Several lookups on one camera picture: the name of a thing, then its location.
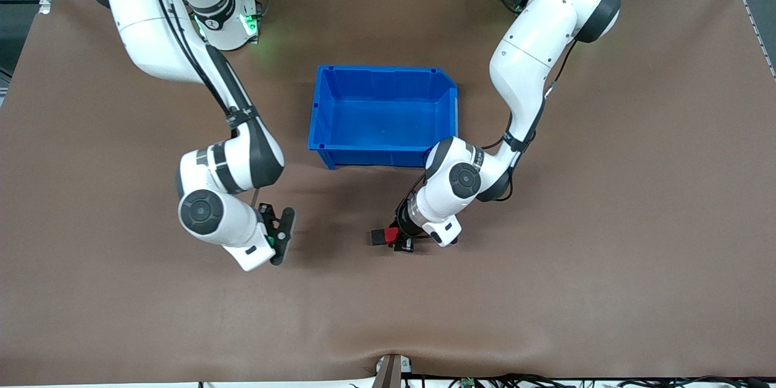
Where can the brown camera mount post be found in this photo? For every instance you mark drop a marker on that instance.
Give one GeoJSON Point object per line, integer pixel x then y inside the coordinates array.
{"type": "Point", "coordinates": [391, 373]}

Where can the blue plastic storage bin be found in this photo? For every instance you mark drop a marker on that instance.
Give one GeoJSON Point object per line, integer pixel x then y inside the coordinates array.
{"type": "Point", "coordinates": [382, 115]}

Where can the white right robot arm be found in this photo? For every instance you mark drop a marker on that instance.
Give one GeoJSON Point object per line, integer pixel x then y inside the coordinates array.
{"type": "Point", "coordinates": [151, 30]}

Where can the small red cube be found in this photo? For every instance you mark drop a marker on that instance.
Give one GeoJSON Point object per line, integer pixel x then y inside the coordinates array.
{"type": "Point", "coordinates": [393, 235]}

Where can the aluminium corner bracket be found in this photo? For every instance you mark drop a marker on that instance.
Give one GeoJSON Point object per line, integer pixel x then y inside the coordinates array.
{"type": "Point", "coordinates": [44, 6]}

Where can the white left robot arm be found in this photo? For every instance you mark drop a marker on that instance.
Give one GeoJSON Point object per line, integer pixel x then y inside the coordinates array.
{"type": "Point", "coordinates": [533, 54]}

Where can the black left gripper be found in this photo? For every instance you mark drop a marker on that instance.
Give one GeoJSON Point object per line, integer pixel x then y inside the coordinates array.
{"type": "Point", "coordinates": [402, 228]}

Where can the small black cube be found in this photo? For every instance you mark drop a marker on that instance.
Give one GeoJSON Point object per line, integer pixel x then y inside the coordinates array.
{"type": "Point", "coordinates": [379, 237]}

